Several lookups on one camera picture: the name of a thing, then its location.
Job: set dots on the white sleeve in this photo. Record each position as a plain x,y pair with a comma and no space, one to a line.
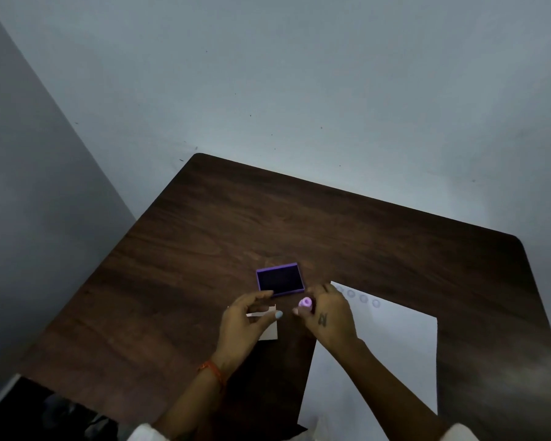
147,434
461,432

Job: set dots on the person's right forearm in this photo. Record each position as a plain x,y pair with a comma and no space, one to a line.
395,390

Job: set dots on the person's right thumb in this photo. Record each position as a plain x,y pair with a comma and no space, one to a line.
303,315

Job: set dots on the person's left forearm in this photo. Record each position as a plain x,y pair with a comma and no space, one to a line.
190,401

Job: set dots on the white left sleeve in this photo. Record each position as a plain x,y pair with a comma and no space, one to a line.
147,434

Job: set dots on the small purple round stamp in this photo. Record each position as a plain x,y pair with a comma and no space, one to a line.
306,302

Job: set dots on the person's right hand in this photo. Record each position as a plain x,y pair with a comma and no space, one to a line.
330,321

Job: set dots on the purple ink pad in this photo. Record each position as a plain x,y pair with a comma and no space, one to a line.
279,279

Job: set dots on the person's left thumb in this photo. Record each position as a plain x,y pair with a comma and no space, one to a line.
270,319

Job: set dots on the white right sleeve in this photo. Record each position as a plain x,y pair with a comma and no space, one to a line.
461,432

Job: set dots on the white paper sheet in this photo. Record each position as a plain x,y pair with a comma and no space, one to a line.
388,344

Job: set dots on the small white card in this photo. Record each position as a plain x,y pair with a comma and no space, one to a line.
270,332

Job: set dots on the person's left hand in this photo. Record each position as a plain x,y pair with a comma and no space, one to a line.
236,332

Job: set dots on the orange thread wristband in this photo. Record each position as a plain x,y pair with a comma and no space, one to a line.
212,371

